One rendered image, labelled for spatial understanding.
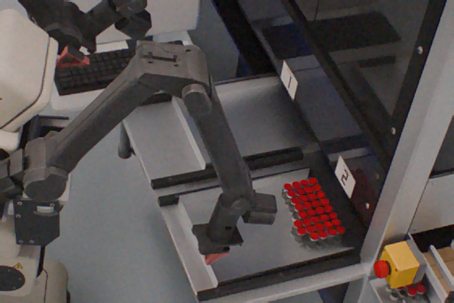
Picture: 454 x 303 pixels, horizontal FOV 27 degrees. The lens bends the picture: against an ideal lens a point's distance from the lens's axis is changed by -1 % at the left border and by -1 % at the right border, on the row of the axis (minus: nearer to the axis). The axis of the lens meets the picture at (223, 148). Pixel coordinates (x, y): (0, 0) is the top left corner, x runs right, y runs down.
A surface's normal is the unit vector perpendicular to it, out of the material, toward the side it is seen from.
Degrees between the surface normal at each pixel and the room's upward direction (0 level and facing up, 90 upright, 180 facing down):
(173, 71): 12
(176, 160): 0
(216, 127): 96
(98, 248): 0
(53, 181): 97
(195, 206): 0
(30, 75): 42
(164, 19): 90
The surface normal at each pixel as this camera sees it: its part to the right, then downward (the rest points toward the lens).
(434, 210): 0.34, 0.70
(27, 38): 0.75, -0.47
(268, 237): 0.11, -0.69
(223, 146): 0.15, 0.79
